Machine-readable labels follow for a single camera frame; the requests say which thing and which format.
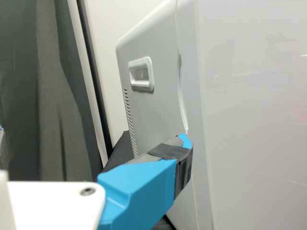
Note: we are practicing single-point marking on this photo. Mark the white box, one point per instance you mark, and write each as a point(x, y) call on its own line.
point(239, 119)

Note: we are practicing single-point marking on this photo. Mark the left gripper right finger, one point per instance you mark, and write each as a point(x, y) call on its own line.
point(144, 182)

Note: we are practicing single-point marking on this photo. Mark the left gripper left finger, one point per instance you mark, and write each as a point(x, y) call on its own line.
point(1, 134)

